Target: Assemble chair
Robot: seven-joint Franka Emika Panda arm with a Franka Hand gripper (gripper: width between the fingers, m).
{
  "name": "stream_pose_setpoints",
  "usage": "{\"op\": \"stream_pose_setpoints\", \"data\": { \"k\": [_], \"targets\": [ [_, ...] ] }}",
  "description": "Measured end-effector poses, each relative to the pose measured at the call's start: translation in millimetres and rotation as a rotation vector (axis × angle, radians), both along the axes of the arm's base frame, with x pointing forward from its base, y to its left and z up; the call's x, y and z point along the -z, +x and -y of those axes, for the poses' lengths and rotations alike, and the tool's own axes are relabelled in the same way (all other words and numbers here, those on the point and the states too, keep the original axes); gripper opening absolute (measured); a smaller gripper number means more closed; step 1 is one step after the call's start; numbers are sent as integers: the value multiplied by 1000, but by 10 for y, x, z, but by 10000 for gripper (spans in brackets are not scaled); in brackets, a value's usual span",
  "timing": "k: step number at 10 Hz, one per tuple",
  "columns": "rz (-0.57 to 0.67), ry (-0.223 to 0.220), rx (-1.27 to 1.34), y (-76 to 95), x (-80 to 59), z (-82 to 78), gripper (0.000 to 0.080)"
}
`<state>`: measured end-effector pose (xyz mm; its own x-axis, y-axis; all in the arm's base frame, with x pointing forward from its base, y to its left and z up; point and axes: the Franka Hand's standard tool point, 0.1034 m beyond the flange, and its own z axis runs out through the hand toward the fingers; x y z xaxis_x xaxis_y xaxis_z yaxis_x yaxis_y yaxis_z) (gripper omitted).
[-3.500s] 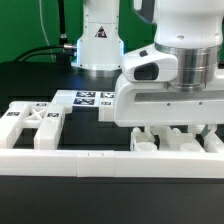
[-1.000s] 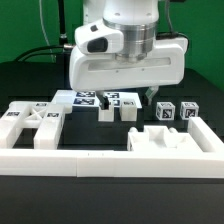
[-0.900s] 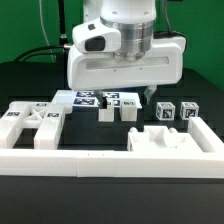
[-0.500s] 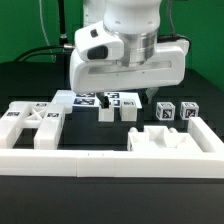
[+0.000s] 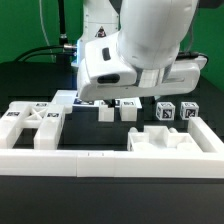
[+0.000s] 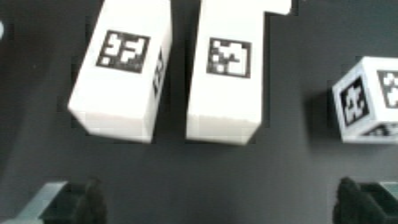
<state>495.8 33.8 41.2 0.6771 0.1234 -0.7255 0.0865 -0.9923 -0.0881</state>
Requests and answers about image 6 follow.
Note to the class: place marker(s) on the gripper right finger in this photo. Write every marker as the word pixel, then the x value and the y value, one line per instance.
pixel 367 202

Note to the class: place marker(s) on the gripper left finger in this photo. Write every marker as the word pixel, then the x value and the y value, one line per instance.
pixel 69 203

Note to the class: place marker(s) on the white chair leg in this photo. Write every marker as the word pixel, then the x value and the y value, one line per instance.
pixel 225 112
pixel 118 88

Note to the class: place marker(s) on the white tagged cube left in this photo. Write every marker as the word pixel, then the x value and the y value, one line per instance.
pixel 365 94

